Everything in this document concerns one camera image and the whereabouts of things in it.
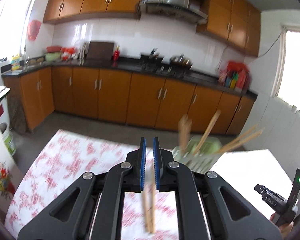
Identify lower wooden kitchen cabinets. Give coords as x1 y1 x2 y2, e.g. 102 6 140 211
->
2 66 256 135

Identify wooden kitchen cabinets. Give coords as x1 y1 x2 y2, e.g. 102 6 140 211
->
43 0 261 57
2 66 256 135

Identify right kitchen window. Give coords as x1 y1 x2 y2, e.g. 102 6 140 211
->
273 26 300 113

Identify kitchen window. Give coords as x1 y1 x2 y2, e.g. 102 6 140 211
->
0 0 33 61
273 26 300 113

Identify black kitchen countertop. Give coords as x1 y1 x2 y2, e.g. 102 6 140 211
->
1 57 258 101

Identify upper wooden kitchen cabinets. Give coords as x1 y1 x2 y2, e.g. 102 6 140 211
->
43 0 261 57

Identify left kitchen window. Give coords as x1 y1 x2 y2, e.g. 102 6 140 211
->
0 0 33 61

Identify right human hand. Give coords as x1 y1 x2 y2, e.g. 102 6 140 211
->
279 222 294 239

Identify floral white tablecloth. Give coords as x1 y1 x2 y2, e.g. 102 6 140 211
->
5 129 179 239

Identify green perforated utensil holder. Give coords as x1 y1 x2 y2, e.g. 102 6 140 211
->
172 136 222 174

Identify bamboo chopstick in holder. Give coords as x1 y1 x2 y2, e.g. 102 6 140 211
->
178 115 192 155

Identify white paint bucket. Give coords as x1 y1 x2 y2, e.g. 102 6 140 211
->
0 123 17 156

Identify condiment bottles cluster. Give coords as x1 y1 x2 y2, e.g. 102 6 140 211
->
218 61 252 93

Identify lidded metal pot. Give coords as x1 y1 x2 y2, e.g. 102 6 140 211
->
170 54 193 69

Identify gas stove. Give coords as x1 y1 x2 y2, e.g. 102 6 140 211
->
141 63 189 77

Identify small red bottle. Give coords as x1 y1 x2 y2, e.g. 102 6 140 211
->
113 46 120 62

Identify dark wooden cutting board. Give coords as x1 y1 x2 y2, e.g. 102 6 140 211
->
86 41 115 61

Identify green and red basins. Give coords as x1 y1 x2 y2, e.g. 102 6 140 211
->
44 46 62 61

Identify black wok on stove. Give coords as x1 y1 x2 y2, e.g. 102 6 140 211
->
140 48 164 65

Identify yellow dish soap bottle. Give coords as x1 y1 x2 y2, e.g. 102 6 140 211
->
11 54 20 70

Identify steel range hood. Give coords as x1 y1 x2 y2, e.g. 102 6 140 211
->
139 0 207 24

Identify red plastic bag on wall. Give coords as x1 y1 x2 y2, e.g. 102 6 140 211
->
27 20 42 41

